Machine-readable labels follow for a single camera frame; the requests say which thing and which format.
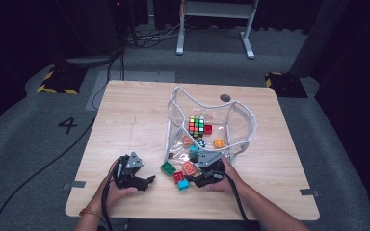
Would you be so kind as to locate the dark blue building block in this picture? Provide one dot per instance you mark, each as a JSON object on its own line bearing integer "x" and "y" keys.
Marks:
{"x": 201, "y": 143}

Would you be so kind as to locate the person's right hand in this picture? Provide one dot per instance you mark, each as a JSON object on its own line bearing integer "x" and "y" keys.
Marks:
{"x": 229, "y": 170}

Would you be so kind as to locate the clear plastic bag white trim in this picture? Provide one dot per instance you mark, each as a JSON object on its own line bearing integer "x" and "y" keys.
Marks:
{"x": 237, "y": 128}

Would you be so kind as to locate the multicolour puzzle cube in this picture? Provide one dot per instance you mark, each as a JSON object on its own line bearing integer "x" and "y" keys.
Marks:
{"x": 196, "y": 126}

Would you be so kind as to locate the salmon building block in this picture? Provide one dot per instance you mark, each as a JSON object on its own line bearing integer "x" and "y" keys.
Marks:
{"x": 189, "y": 168}

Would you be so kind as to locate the dark equipment stand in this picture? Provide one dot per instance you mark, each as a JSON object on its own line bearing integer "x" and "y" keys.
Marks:
{"x": 90, "y": 61}

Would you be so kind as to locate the person's left hand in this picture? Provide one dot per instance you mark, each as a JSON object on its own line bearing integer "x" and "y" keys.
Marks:
{"x": 117, "y": 196}

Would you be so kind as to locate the orange building block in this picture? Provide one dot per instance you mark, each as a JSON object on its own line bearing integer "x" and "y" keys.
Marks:
{"x": 218, "y": 143}

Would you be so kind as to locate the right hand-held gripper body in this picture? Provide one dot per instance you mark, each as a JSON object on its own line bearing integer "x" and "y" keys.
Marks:
{"x": 208, "y": 159}

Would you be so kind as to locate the pink building block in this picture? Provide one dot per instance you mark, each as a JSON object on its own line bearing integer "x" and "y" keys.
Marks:
{"x": 187, "y": 140}

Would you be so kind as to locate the round grey table grommet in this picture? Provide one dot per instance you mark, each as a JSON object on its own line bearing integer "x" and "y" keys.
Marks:
{"x": 225, "y": 97}

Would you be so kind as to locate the green building block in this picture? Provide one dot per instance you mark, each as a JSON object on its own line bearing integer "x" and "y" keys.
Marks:
{"x": 168, "y": 168}

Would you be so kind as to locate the white metal stand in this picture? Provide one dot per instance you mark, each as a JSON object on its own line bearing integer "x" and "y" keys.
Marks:
{"x": 218, "y": 9}

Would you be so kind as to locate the cyan building block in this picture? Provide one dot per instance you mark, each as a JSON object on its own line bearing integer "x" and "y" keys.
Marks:
{"x": 183, "y": 184}
{"x": 193, "y": 148}

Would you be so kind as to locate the grey pillar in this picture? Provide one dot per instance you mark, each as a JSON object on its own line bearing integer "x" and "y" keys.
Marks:
{"x": 318, "y": 38}

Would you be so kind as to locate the black yellow striped base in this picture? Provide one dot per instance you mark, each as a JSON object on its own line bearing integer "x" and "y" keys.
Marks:
{"x": 61, "y": 80}
{"x": 285, "y": 85}

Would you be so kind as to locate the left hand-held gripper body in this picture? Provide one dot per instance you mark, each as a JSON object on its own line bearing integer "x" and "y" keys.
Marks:
{"x": 134, "y": 162}

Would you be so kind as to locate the grey tape strip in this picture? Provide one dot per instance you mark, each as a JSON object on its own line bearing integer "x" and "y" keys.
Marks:
{"x": 308, "y": 192}
{"x": 77, "y": 184}

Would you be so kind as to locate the red building block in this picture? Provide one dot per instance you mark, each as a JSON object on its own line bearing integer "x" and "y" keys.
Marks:
{"x": 207, "y": 129}
{"x": 178, "y": 177}

